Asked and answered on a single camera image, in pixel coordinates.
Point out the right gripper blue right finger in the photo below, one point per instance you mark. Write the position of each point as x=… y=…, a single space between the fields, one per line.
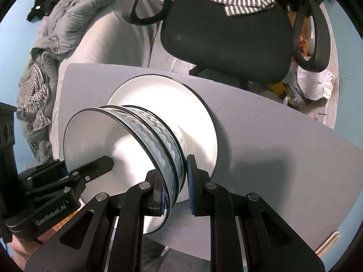
x=201 y=199

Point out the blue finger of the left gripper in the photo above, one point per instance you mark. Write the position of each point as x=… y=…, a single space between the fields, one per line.
x=89 y=172
x=56 y=169

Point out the white bowl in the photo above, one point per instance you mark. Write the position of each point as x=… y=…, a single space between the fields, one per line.
x=121 y=109
x=169 y=139
x=131 y=145

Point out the white plate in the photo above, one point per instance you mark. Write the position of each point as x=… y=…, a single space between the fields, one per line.
x=180 y=108

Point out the white plastic bag by wall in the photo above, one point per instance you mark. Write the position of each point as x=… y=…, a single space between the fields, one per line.
x=315 y=86

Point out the black office chair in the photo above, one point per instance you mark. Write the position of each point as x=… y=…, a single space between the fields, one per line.
x=257 y=47

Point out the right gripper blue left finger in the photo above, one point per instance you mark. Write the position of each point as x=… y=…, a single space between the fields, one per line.
x=156 y=199

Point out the striped grey cloth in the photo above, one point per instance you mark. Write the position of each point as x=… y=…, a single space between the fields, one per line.
x=33 y=98

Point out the person's left hand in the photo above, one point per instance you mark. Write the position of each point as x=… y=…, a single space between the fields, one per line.
x=23 y=250

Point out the grey duvet on bed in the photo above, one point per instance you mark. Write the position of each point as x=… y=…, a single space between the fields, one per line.
x=64 y=28

